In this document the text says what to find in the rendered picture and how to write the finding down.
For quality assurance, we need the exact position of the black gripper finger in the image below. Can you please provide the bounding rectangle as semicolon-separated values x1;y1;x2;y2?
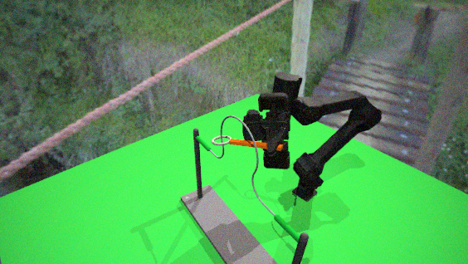
261;140;289;157
260;120;288;153

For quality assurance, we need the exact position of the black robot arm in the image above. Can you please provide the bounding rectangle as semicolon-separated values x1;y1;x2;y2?
243;72;382;202

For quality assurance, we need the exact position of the orange handle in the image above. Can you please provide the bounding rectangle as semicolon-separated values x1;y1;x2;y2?
212;135;283;151

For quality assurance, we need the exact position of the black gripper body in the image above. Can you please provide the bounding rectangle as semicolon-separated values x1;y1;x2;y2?
258;92;290;169

